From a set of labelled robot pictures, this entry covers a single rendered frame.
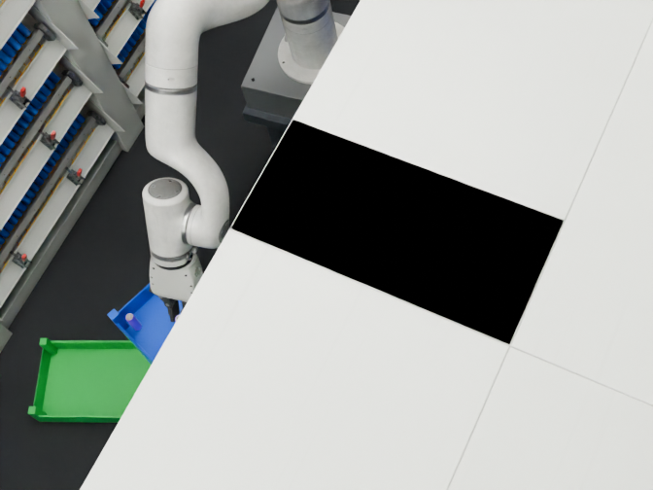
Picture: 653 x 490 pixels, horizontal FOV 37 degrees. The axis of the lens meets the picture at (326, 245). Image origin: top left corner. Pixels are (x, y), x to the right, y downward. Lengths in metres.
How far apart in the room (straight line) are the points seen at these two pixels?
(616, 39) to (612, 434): 0.28
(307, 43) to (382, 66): 1.62
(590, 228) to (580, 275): 0.03
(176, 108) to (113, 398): 1.08
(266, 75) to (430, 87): 1.76
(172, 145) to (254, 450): 1.17
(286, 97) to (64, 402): 0.97
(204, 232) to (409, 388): 1.20
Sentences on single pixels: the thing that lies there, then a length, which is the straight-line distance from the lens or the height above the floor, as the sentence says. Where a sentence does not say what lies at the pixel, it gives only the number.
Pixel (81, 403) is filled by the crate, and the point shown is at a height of 0.00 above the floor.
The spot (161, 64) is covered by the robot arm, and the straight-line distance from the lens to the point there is 1.68.
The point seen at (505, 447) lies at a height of 1.78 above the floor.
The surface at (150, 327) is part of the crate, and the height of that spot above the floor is 0.40.
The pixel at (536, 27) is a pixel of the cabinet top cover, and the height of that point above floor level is 1.78.
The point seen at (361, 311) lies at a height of 1.78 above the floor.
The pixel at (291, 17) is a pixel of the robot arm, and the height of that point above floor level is 0.59.
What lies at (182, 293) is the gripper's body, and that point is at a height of 0.64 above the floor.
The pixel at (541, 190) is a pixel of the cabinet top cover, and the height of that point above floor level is 1.78.
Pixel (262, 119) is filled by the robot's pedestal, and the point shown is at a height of 0.28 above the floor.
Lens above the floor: 2.36
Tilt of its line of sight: 65 degrees down
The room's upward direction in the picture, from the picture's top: 14 degrees counter-clockwise
